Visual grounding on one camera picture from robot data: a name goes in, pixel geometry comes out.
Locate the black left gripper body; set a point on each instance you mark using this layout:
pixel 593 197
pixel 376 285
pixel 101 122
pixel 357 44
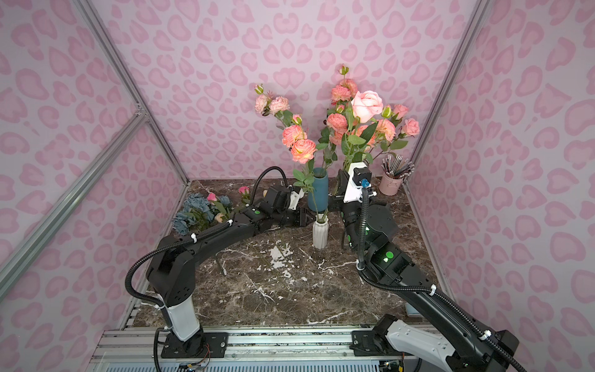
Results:
pixel 297 216

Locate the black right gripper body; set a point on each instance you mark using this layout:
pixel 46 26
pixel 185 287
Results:
pixel 338 202

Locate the teal cylindrical vase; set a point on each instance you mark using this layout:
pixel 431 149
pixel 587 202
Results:
pixel 318 196

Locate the white ribbed ceramic vase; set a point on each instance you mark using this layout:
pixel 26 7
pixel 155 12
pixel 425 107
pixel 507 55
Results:
pixel 320 234

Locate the large pink peony branch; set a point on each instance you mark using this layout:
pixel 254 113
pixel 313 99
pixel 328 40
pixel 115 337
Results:
pixel 386 130

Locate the coral peony flower branch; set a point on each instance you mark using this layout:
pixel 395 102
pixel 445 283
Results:
pixel 334 139

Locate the light pink rose with stem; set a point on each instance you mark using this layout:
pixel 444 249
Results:
pixel 409 129

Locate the pale pink peony branch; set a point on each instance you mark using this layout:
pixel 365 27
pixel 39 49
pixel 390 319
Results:
pixel 276 106

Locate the pale pink rose stem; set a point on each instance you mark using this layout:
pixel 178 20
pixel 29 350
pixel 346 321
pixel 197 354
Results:
pixel 362 115

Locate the pink rose with long stem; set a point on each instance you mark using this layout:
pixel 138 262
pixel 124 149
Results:
pixel 400 111

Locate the pink peony flower branch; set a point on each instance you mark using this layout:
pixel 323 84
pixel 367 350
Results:
pixel 343 93

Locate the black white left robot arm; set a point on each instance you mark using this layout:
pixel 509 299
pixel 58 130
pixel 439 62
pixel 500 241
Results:
pixel 166 277

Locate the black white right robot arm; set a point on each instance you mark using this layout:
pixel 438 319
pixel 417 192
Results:
pixel 462 342

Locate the bunch of artificial flowers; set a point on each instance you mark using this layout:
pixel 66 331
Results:
pixel 244 193

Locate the pink cup of straws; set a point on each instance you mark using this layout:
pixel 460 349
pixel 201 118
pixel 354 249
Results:
pixel 396 171

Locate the blue grey artificial flower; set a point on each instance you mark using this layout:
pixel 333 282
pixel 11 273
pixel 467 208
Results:
pixel 199 212

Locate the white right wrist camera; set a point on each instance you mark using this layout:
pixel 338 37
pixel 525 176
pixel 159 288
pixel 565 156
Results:
pixel 359 178

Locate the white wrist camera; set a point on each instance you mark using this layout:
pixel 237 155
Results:
pixel 296 195
pixel 359 178

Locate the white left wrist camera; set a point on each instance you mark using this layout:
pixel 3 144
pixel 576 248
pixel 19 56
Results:
pixel 296 195

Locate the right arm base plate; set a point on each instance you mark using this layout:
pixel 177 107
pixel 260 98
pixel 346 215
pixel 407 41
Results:
pixel 369 343

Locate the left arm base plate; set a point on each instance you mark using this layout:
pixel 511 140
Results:
pixel 200 345

